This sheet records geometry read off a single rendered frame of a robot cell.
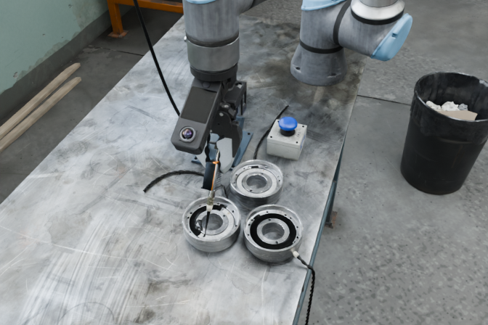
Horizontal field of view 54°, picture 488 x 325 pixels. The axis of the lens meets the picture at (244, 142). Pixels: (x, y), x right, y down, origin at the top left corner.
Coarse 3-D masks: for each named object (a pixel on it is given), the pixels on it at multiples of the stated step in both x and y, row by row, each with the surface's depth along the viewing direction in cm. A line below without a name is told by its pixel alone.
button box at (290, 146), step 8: (272, 128) 104; (280, 128) 103; (296, 128) 104; (304, 128) 104; (272, 136) 102; (280, 136) 102; (288, 136) 102; (296, 136) 102; (304, 136) 104; (272, 144) 102; (280, 144) 101; (288, 144) 100; (296, 144) 100; (272, 152) 103; (280, 152) 103; (288, 152) 102; (296, 152) 101; (296, 160) 102
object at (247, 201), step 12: (240, 168) 96; (252, 168) 98; (264, 168) 97; (276, 168) 95; (252, 180) 96; (264, 180) 95; (240, 192) 90; (252, 192) 92; (276, 192) 90; (240, 204) 93; (252, 204) 90; (264, 204) 90
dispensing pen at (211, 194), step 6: (216, 150) 81; (216, 156) 81; (210, 162) 80; (210, 168) 80; (204, 174) 80; (210, 174) 80; (204, 180) 80; (210, 180) 80; (204, 186) 80; (210, 186) 80; (210, 192) 82; (210, 198) 82; (210, 204) 82; (210, 210) 83
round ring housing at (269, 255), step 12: (252, 216) 87; (288, 216) 87; (264, 228) 86; (276, 228) 87; (288, 228) 85; (300, 228) 85; (252, 240) 83; (264, 240) 83; (276, 240) 83; (300, 240) 82; (252, 252) 83; (264, 252) 80; (276, 252) 80; (288, 252) 81
